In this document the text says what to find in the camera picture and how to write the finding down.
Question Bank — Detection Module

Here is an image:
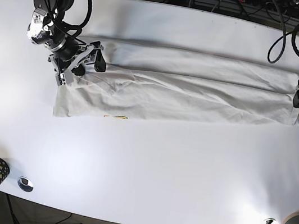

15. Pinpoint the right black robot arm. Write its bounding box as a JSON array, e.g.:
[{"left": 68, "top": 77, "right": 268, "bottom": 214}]
[{"left": 26, "top": 0, "right": 107, "bottom": 86}]

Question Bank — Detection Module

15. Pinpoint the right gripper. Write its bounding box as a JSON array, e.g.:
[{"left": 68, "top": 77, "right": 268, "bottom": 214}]
[{"left": 48, "top": 35, "right": 107, "bottom": 86}]

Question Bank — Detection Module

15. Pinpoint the cream graphic print T-shirt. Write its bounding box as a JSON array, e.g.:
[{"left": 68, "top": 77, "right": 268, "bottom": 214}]
[{"left": 53, "top": 41, "right": 299, "bottom": 126}]

